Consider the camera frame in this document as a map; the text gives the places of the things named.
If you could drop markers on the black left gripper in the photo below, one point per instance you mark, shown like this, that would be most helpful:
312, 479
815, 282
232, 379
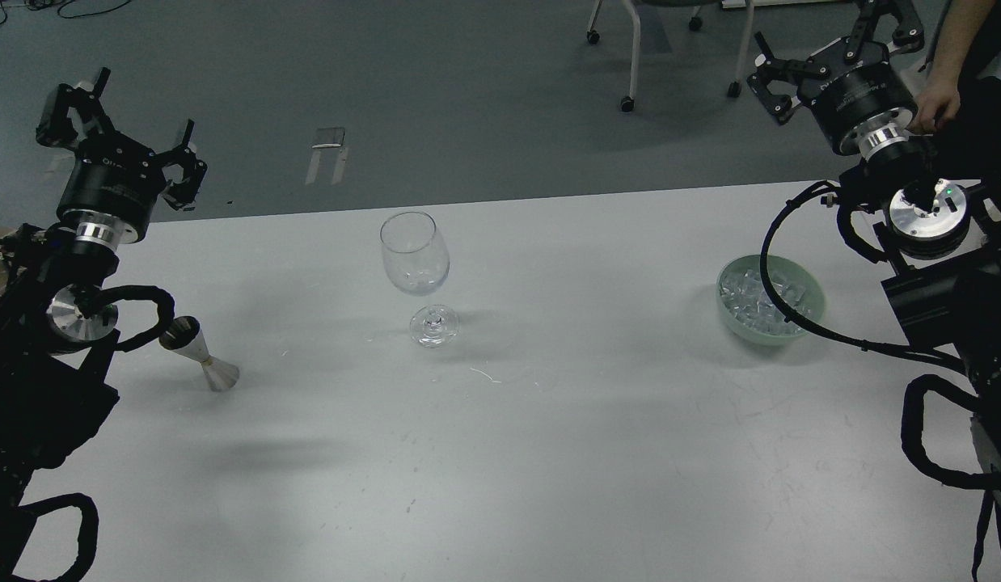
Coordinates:
118, 177

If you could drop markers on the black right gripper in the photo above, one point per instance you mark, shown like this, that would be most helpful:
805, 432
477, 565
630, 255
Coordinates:
860, 101

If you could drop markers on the steel double jigger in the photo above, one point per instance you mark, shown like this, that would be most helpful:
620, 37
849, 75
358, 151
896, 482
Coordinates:
185, 337

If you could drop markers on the clear ice cubes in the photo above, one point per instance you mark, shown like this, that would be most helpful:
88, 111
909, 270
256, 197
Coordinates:
744, 299

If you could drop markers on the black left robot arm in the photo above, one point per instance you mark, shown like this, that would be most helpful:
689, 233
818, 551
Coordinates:
59, 326

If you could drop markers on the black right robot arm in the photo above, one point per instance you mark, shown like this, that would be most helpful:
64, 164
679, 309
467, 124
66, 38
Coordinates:
942, 240

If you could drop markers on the clear wine glass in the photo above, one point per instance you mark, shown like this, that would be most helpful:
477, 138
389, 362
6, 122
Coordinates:
417, 263

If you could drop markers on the person hand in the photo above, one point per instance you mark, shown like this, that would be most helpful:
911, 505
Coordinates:
938, 104

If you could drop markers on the seated person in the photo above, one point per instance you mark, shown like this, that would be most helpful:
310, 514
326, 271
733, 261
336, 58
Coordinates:
968, 44

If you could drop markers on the white rolling chair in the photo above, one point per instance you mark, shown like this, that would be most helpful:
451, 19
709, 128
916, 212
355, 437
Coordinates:
633, 9

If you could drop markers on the green bowl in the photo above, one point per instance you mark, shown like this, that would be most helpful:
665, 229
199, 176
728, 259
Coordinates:
777, 262

